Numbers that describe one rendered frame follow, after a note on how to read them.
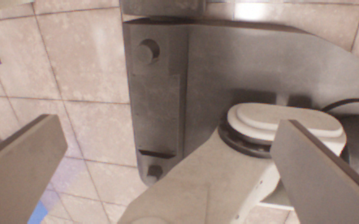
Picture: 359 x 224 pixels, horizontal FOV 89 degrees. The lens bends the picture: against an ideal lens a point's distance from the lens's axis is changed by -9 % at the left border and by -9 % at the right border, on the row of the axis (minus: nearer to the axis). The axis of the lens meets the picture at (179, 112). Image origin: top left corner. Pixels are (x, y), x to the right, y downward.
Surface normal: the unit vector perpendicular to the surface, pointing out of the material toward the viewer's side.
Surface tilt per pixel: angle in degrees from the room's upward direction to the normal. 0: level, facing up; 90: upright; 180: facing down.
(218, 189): 90
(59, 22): 0
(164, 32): 0
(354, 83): 0
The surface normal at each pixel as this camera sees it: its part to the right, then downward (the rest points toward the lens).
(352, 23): -0.20, 0.49
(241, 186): 0.03, -0.86
